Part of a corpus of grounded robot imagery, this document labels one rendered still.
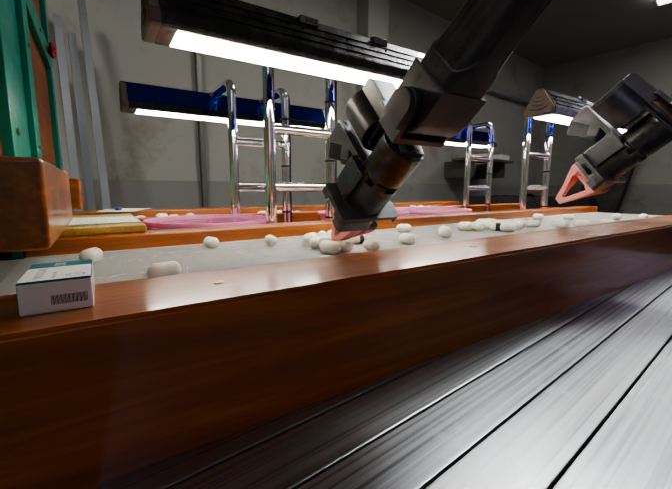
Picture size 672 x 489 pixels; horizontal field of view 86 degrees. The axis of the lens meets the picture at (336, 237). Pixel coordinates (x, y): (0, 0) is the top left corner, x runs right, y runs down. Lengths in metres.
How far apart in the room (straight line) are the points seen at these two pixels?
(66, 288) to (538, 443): 0.31
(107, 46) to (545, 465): 3.23
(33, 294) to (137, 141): 2.91
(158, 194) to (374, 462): 2.98
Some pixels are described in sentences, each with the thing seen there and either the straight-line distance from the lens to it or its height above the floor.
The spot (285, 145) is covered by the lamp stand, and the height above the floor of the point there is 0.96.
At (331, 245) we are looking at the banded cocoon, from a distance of 0.52.
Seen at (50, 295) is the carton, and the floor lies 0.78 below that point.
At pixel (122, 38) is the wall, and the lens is 3.30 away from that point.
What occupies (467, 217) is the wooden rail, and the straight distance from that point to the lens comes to 1.09.
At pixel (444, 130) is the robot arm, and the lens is 0.43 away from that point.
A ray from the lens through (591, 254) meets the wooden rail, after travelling 0.65.
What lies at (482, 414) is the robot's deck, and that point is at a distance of 0.32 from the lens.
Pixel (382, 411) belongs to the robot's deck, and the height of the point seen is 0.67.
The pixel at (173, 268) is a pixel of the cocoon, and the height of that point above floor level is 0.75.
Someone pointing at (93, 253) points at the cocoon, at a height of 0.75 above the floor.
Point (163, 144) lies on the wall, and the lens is 3.19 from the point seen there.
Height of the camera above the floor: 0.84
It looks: 8 degrees down
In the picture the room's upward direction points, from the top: straight up
